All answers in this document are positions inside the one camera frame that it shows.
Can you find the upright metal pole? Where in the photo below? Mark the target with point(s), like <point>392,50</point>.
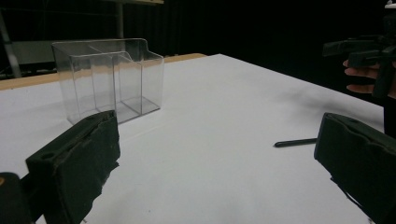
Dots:
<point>120,20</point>

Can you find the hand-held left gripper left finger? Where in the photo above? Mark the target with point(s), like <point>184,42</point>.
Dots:
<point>77,161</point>

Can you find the clear plastic divided container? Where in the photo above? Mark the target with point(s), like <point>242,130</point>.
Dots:
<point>109,81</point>

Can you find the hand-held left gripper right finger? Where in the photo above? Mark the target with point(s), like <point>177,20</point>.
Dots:
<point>361,155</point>

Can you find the grey panel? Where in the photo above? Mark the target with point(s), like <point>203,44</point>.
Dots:
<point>34,52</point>

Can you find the slanted metal stand leg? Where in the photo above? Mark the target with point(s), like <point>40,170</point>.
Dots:
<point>8,46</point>

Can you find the black pen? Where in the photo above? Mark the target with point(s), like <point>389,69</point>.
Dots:
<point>295,142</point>

